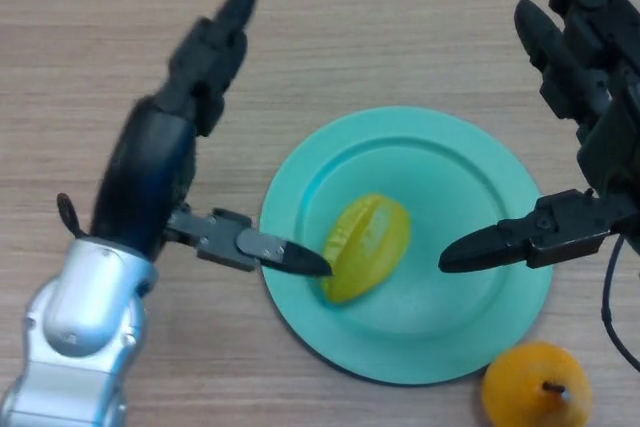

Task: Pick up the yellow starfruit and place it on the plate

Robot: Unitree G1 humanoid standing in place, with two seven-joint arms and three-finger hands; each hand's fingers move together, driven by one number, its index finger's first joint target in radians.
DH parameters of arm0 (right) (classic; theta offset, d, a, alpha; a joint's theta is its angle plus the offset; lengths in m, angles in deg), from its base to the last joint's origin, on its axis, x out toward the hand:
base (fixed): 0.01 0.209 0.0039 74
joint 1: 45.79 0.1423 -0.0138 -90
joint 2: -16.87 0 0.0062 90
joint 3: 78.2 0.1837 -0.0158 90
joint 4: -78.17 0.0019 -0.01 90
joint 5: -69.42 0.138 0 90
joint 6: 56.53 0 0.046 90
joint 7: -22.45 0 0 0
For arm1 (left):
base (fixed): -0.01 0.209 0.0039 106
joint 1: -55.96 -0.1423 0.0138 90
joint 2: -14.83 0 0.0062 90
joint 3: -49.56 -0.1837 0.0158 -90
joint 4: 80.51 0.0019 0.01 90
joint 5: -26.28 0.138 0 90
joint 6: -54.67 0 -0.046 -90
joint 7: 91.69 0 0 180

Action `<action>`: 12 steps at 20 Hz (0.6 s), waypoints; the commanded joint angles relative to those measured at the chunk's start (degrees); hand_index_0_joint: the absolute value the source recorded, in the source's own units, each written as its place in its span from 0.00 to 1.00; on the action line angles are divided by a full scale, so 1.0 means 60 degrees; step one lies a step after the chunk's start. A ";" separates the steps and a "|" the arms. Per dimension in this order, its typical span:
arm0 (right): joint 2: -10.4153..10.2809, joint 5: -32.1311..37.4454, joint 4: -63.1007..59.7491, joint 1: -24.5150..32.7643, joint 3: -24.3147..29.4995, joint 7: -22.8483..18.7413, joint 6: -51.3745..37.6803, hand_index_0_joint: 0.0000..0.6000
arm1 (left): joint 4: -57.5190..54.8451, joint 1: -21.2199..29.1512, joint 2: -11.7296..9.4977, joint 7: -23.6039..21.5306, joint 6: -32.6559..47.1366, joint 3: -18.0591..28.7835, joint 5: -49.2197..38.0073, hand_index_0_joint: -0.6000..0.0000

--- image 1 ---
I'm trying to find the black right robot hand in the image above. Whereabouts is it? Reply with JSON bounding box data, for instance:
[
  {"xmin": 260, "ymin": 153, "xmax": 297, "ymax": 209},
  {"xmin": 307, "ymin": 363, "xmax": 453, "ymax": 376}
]
[{"xmin": 438, "ymin": 0, "xmax": 640, "ymax": 275}]

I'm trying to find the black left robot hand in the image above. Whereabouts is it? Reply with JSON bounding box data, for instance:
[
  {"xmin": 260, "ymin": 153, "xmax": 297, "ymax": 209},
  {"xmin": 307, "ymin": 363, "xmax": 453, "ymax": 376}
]
[{"xmin": 89, "ymin": 0, "xmax": 335, "ymax": 278}]

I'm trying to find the yellow starfruit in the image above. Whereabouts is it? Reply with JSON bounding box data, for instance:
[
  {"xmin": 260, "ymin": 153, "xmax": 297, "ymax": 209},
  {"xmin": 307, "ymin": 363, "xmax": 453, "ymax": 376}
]
[{"xmin": 320, "ymin": 191, "xmax": 412, "ymax": 306}]

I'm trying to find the green round plate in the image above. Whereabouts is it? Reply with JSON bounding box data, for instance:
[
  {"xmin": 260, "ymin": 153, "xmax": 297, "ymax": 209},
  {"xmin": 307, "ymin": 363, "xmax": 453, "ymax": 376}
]
[{"xmin": 259, "ymin": 105, "xmax": 554, "ymax": 387}]

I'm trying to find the orange pear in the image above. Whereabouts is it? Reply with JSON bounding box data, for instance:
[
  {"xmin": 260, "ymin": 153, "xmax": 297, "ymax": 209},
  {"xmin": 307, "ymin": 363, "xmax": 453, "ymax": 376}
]
[{"xmin": 481, "ymin": 341, "xmax": 593, "ymax": 427}]

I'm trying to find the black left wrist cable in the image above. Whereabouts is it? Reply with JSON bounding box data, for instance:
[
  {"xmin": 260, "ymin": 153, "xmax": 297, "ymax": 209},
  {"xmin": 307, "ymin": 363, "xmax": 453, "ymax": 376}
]
[{"xmin": 56, "ymin": 192, "xmax": 94, "ymax": 239}]

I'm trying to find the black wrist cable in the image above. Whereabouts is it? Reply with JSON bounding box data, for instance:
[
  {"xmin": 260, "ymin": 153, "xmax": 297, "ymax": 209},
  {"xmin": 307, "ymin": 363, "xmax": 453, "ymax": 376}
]
[
  {"xmin": 601, "ymin": 234, "xmax": 640, "ymax": 371},
  {"xmin": 56, "ymin": 192, "xmax": 94, "ymax": 239}
]

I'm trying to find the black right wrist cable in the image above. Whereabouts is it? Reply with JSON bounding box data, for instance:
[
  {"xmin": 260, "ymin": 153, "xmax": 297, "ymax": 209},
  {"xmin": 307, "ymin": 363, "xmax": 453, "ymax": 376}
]
[{"xmin": 601, "ymin": 234, "xmax": 640, "ymax": 371}]

